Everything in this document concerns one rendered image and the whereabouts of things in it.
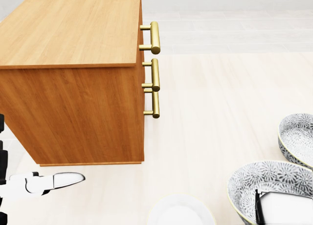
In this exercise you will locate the wooden cabinet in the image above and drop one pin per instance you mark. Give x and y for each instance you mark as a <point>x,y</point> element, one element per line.
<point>71,88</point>

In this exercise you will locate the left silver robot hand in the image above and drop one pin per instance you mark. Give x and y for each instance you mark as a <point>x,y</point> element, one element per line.
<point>36,183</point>

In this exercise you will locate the white plate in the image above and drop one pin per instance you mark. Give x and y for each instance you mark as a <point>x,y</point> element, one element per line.
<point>179,210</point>

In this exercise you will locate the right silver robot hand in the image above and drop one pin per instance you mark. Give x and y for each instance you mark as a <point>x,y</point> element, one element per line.
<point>286,210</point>

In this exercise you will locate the patterned black white bowl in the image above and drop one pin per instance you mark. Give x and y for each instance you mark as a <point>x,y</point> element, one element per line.
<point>299,137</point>
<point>266,176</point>

